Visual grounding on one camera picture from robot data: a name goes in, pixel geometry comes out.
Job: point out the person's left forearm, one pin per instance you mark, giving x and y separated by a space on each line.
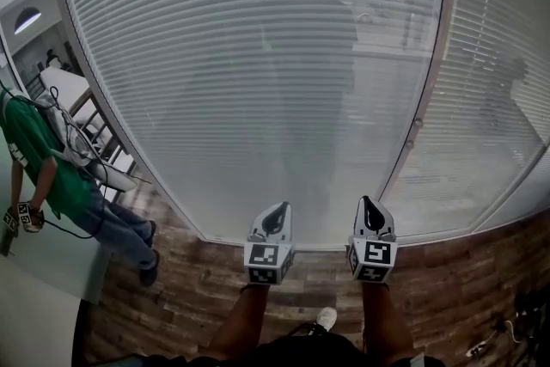
242 322

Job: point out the person's right forearm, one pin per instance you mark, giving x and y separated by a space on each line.
384 322

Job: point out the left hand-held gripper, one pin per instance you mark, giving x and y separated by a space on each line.
266 262

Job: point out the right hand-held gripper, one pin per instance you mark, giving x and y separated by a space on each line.
374 258

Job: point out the black skirting board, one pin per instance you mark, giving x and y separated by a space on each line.
77 335

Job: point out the wooden chair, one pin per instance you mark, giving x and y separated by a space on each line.
86 107

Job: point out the white window blinds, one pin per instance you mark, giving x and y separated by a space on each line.
215 99

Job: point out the grey aluminium frame post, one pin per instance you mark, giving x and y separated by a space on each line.
442 56

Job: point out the round ceiling lamp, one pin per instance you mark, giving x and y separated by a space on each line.
28 19

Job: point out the white power strip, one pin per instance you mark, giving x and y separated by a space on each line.
477 349

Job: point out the white table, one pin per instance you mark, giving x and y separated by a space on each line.
60 81

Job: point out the frosted glass door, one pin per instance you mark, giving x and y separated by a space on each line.
64 266

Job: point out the black tripod stand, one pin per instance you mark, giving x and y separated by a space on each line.
535 313

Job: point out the person's black clothing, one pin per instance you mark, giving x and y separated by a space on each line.
309 352

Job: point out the person's right white shoe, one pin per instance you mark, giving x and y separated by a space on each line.
327 317

